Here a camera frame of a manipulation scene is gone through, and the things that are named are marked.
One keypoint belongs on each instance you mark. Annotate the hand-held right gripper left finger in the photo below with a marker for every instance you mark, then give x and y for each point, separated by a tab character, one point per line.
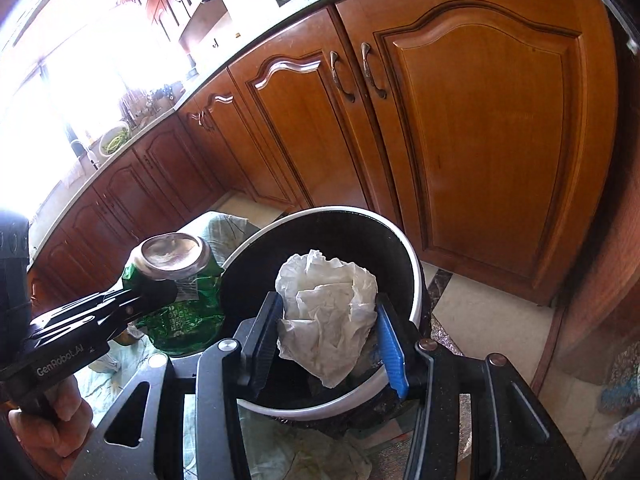
267	332

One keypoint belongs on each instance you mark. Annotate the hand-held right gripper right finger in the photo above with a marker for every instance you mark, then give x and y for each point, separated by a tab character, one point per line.
392	355

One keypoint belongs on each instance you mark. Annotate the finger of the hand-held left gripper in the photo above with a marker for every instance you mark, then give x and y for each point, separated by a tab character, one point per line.
90	307
135	310

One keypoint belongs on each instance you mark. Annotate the crushed green can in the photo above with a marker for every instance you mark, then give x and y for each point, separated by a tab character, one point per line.
185	315

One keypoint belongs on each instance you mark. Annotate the white tissue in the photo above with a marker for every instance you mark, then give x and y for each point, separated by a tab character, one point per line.
325	310

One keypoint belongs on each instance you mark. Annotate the black bin with white rim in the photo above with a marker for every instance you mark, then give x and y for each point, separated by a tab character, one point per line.
250	270

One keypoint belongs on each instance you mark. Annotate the person's left hand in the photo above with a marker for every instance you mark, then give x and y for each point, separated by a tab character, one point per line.
65	410

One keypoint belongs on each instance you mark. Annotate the light green floral tablecloth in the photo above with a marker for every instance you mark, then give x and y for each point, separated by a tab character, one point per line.
300	460

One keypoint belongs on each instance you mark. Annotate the chrome kitchen faucet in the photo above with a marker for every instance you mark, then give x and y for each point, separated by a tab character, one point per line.
85	152

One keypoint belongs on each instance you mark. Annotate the colander with green vegetables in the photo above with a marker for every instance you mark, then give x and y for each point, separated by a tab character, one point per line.
114	139

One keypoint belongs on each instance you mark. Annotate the wooden base cabinets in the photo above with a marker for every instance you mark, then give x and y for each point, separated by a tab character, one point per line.
475	135

